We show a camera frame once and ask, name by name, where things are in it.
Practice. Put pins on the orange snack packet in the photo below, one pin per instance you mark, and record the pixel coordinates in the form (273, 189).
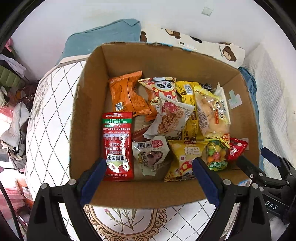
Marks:
(125, 97)

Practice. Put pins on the white wall switch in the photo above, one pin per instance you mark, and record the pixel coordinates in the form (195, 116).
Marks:
(207, 11)

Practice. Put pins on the white knitted blanket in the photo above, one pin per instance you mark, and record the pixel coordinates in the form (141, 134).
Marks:
(276, 115)

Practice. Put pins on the yellow wafer snack packet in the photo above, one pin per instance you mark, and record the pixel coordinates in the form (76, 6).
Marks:
(191, 130)

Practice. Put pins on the oat cookie snack packet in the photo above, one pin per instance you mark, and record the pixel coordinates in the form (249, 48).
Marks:
(170, 120)

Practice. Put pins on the white bear print pillow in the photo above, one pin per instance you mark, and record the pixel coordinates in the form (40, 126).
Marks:
(228, 53)

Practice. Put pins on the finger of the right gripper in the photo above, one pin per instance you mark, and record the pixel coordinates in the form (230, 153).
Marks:
(271, 157)
(252, 171)

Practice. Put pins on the panda print snack packet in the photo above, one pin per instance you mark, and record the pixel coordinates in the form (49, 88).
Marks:
(157, 85)

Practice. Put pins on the colourful candy balls packet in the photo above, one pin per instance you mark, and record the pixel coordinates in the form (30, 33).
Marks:
(216, 155)

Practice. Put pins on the yellow mushroom snack packet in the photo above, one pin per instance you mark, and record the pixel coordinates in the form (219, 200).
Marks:
(184, 153)

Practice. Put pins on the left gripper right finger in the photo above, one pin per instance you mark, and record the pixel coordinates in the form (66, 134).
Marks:
(251, 222)

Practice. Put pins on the pile of clothes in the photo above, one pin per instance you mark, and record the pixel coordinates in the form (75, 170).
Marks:
(17, 97)

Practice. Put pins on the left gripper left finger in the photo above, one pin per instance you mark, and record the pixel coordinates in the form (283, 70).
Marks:
(46, 221)

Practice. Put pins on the pale green snack packet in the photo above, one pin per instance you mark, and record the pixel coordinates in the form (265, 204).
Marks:
(150, 159)

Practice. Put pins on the blue pillow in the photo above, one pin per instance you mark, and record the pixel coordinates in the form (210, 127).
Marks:
(80, 45)

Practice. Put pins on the red ketchup style sachet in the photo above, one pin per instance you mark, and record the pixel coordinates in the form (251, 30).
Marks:
(117, 146)

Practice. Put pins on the red snack packet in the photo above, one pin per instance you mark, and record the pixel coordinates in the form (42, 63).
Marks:
(237, 147)

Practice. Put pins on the blue bed sheet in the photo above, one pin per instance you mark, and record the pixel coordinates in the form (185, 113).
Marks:
(248, 113)

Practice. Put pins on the floral quilted bed mat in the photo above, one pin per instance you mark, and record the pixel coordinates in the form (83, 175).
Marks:
(48, 147)

